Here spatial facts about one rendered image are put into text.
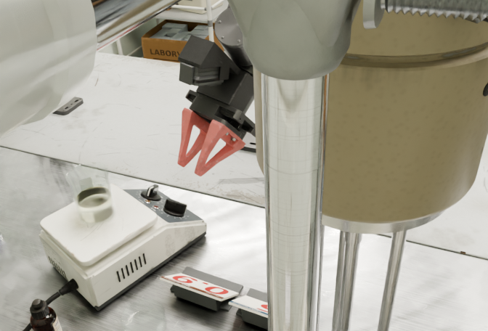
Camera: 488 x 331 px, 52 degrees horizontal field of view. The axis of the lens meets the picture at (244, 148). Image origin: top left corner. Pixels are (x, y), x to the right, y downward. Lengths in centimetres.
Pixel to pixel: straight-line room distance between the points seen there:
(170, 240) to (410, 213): 54
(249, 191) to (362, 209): 66
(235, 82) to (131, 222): 23
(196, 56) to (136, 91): 62
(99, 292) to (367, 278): 36
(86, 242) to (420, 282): 45
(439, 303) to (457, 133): 53
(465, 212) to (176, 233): 45
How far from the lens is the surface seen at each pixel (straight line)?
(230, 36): 63
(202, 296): 67
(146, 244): 69
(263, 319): 64
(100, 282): 68
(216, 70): 64
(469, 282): 76
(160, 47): 302
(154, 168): 94
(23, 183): 99
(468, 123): 20
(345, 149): 19
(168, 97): 118
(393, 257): 28
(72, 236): 70
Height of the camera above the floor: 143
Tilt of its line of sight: 33 degrees down
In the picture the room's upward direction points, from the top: 3 degrees counter-clockwise
